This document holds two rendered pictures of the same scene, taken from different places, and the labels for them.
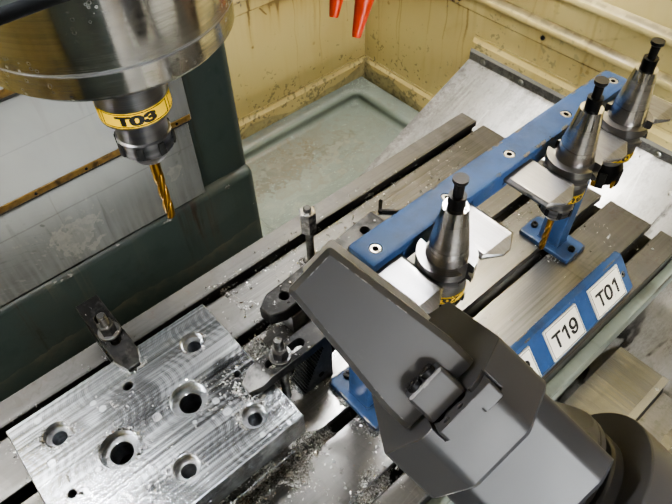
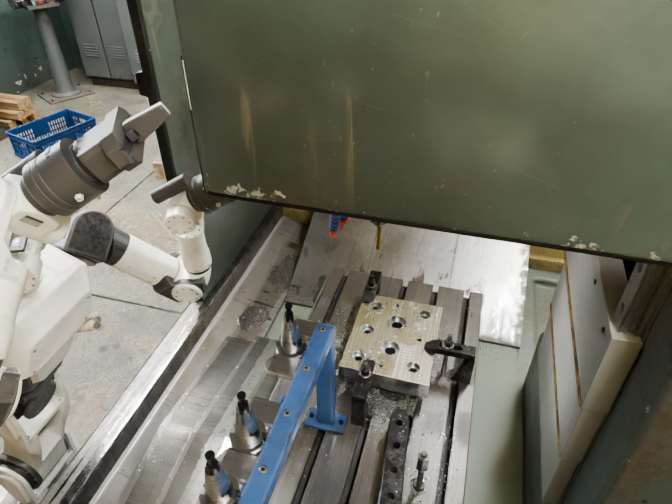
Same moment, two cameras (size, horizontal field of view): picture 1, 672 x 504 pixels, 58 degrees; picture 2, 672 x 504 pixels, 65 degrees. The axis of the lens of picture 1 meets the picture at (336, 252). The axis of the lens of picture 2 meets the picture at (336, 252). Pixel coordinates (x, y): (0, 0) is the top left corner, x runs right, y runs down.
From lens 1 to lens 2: 1.20 m
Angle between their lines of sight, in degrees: 88
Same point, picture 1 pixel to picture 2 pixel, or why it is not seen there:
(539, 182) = (263, 409)
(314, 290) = not seen: hidden behind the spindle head
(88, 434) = (413, 320)
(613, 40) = not seen: outside the picture
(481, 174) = (296, 390)
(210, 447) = (365, 338)
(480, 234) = (281, 363)
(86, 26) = not seen: hidden behind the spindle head
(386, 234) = (322, 336)
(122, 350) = (434, 343)
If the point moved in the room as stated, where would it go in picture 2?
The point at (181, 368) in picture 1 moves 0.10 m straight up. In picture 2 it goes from (405, 355) to (409, 328)
